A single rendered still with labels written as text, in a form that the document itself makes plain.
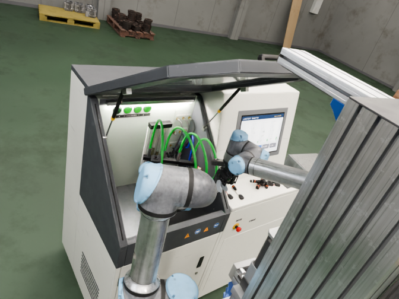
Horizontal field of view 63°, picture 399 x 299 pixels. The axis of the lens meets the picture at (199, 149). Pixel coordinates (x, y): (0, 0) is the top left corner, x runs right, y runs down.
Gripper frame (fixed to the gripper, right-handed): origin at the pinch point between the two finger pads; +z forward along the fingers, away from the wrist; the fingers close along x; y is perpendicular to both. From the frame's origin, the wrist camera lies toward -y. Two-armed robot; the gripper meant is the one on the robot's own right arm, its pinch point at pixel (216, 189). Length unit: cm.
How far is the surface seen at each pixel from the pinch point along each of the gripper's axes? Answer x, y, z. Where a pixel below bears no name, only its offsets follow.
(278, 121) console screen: 76, -34, -14
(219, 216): 14.6, -2.9, 26.9
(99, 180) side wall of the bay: -47, -35, 10
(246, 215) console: 39, -3, 34
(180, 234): -12.1, -3.0, 30.8
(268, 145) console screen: 70, -30, 2
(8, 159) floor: -64, -213, 121
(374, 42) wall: 1066, -481, 16
